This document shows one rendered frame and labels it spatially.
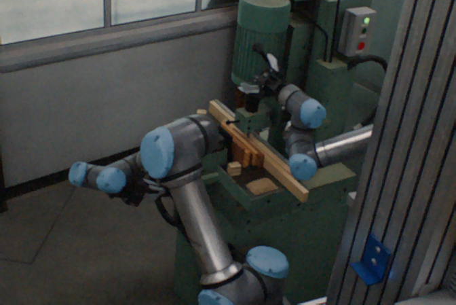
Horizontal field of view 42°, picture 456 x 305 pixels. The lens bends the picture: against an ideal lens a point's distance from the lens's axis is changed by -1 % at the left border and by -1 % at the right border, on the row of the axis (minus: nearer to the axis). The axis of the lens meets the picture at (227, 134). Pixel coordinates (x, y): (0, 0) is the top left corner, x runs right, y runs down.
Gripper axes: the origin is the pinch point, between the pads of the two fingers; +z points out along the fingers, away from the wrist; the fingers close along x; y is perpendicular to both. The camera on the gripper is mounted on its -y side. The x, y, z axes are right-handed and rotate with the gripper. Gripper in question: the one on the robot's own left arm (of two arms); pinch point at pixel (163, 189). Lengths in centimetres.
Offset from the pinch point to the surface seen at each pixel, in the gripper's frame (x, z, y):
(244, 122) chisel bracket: -5.0, 22.4, -31.9
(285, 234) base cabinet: 14, 56, 0
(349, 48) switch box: 9, 35, -75
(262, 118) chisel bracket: -4.8, 29.5, -36.0
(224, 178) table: 2.5, 21.1, -11.0
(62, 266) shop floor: -68, 29, 85
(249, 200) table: 19.0, 20.3, -12.4
